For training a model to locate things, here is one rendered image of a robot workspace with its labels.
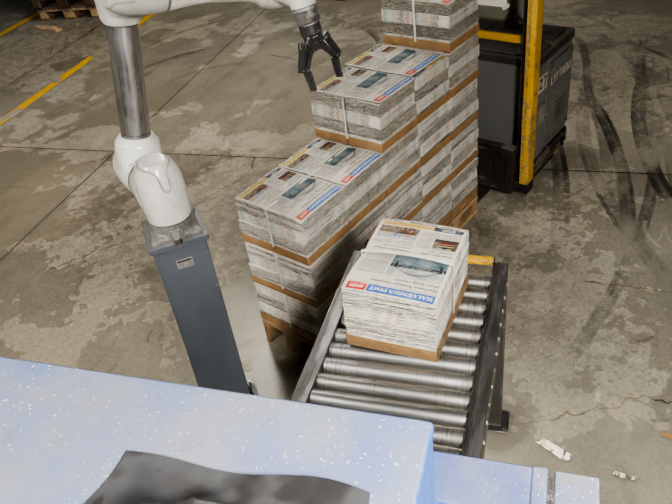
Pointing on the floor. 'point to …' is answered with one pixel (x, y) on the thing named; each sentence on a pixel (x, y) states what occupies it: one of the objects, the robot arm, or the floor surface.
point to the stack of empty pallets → (64, 8)
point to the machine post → (562, 488)
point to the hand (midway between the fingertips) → (326, 80)
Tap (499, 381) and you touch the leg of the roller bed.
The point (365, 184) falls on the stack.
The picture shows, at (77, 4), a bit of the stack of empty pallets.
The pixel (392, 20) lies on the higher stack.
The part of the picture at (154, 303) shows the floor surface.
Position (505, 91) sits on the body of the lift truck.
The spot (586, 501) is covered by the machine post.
